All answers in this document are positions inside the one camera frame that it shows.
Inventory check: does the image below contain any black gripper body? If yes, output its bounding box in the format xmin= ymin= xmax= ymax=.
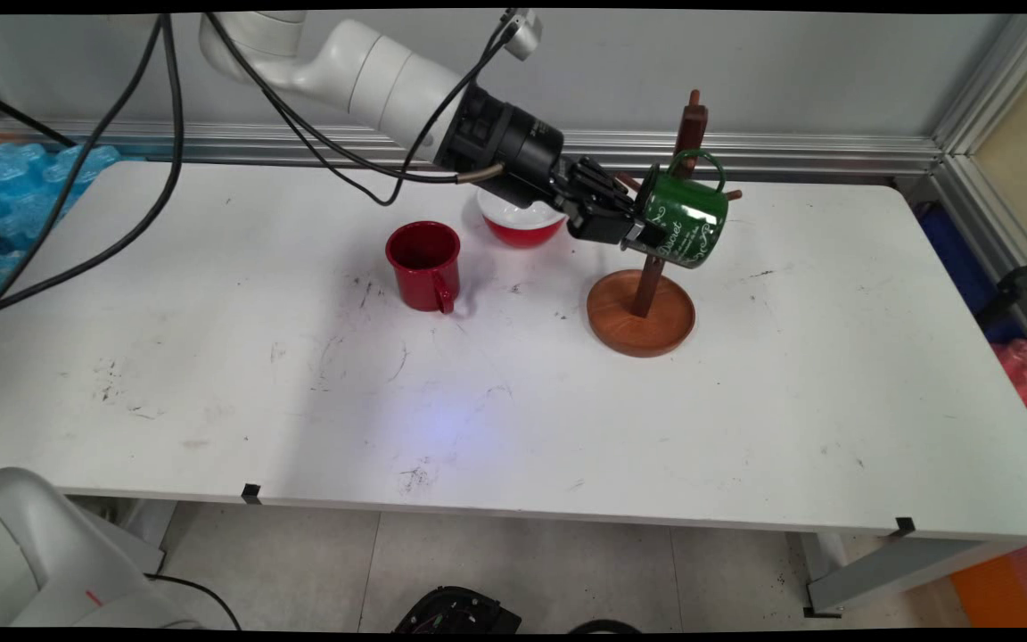
xmin=489 ymin=107 xmax=587 ymax=220

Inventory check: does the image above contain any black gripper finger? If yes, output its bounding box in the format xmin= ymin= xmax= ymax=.
xmin=567 ymin=156 xmax=645 ymax=193
xmin=565 ymin=201 xmax=668 ymax=252

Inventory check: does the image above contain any green enamel mug white print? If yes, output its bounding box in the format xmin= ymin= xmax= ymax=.
xmin=637 ymin=150 xmax=730 ymax=270

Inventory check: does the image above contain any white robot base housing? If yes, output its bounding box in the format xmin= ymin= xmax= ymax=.
xmin=0 ymin=467 xmax=202 ymax=630

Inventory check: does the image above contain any red bowl white inside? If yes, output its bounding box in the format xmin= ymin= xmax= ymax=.
xmin=478 ymin=189 xmax=568 ymax=250

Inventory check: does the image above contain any brown wooden mug tree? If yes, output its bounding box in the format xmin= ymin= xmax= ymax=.
xmin=587 ymin=89 xmax=744 ymax=358

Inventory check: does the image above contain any red enamel mug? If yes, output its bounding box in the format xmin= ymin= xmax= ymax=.
xmin=385 ymin=220 xmax=463 ymax=315

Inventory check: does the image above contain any blue plastic bag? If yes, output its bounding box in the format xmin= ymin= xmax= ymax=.
xmin=915 ymin=203 xmax=1024 ymax=344

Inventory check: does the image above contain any black device on floor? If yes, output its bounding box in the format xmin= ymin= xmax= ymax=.
xmin=393 ymin=586 xmax=523 ymax=634

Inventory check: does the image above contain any beige board panel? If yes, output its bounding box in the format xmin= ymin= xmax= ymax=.
xmin=973 ymin=53 xmax=1027 ymax=259

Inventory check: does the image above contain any red plastic bag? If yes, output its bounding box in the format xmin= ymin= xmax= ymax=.
xmin=993 ymin=339 xmax=1027 ymax=460

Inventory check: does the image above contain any grey slanted table leg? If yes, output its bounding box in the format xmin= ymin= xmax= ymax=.
xmin=804 ymin=533 xmax=1027 ymax=618

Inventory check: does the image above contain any black slanted rod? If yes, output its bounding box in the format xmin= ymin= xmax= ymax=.
xmin=0 ymin=85 xmax=78 ymax=148

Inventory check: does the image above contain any blue bubble wrap sheet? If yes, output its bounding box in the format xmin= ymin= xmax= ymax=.
xmin=0 ymin=143 xmax=122 ymax=313

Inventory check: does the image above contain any orange box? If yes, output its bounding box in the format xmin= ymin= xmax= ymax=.
xmin=950 ymin=544 xmax=1027 ymax=628

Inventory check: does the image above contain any black gripper cable metal end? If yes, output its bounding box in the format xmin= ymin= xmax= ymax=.
xmin=206 ymin=13 xmax=505 ymax=185

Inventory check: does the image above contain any thin black camera cable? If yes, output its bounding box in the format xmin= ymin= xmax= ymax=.
xmin=201 ymin=11 xmax=519 ymax=208

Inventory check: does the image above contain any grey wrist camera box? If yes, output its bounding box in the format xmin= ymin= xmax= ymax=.
xmin=500 ymin=9 xmax=543 ymax=62

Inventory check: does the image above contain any horizontal aluminium frame rail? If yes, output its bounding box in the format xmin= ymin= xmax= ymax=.
xmin=19 ymin=120 xmax=942 ymax=179

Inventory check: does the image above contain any black hanging cable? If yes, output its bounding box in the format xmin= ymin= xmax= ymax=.
xmin=0 ymin=13 xmax=186 ymax=338
xmin=0 ymin=13 xmax=167 ymax=313

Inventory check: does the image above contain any slanted aluminium frame post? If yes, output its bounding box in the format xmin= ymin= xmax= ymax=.
xmin=928 ymin=13 xmax=1027 ymax=375

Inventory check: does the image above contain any black cable on floor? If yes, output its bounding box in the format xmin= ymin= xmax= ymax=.
xmin=146 ymin=574 xmax=243 ymax=630

